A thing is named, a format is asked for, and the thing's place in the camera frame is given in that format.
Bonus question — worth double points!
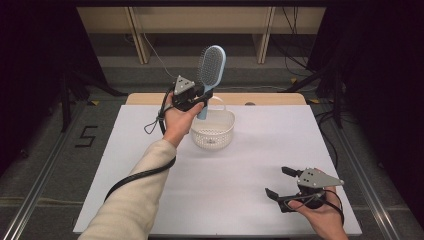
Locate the right hand-held gripper cable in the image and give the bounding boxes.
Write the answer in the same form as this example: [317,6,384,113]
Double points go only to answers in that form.
[289,188,345,226]

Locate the light blue hairbrush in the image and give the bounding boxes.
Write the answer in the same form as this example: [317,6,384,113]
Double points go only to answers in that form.
[195,44,227,121]

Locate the white table cover board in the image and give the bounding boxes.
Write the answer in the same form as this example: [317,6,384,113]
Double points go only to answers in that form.
[73,104,363,237]

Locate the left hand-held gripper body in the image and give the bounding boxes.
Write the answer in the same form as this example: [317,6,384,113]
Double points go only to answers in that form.
[171,74,205,113]

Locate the left hand-held gripper cable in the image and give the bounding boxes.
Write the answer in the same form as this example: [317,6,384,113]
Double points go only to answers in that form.
[103,87,178,203]

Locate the white floor cable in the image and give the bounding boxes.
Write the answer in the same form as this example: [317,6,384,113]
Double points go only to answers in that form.
[142,32,319,93]

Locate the person's right hand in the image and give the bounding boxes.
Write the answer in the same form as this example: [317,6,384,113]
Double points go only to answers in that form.
[286,186,349,240]

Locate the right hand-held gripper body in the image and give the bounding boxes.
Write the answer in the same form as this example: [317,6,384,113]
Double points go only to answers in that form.
[276,167,346,213]

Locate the hand-held gripper cable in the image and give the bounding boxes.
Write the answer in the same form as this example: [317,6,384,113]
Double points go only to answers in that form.
[289,188,345,226]
[103,87,178,203]

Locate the person's left hand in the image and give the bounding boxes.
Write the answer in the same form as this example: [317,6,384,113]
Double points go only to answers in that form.
[162,92,205,149]

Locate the beige wooden shelf unit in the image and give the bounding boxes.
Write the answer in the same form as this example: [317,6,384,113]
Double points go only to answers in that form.
[76,6,326,65]

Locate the black hanging cables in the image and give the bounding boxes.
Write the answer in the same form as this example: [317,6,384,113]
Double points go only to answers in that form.
[273,6,316,72]

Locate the black floor cable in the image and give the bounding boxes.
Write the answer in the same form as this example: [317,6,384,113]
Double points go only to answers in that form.
[314,109,340,169]

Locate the white plastic basket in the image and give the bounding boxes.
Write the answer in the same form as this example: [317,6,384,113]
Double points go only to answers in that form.
[190,96,237,150]

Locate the black tripod stand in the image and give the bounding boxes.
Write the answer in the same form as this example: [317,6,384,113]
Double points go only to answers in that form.
[59,70,128,133]
[282,49,345,130]

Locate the aluminium floor rail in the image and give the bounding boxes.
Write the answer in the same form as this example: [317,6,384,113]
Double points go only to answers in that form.
[311,99,403,240]
[0,100,89,240]

